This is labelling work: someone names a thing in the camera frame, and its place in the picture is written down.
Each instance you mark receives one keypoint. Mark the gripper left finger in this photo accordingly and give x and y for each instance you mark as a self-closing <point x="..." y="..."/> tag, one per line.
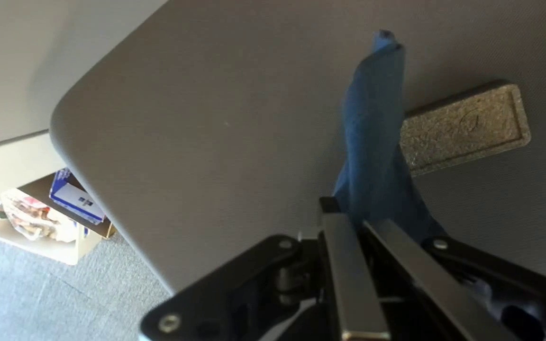
<point x="349" y="284"/>

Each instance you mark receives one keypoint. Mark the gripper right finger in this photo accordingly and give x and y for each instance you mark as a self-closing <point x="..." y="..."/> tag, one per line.
<point x="424" y="284"/>

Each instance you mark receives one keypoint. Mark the blue cloth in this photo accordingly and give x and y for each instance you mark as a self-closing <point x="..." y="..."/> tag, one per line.
<point x="372" y="142"/>

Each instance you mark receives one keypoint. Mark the speckled beige rectangular tray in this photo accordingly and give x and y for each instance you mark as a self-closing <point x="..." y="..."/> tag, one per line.
<point x="467" y="128"/>

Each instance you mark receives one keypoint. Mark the brown cardboard box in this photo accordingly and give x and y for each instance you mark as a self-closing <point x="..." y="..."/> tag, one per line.
<point x="104" y="229"/>

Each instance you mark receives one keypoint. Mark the blue and white box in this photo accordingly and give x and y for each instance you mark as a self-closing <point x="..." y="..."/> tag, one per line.
<point x="76" y="199"/>

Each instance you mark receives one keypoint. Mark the white waste bin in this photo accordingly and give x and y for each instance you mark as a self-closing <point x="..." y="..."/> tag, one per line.
<point x="40" y="248"/>

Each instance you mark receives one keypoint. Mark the crumpled paper wrappers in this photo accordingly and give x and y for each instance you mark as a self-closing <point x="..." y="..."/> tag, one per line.
<point x="31" y="215"/>

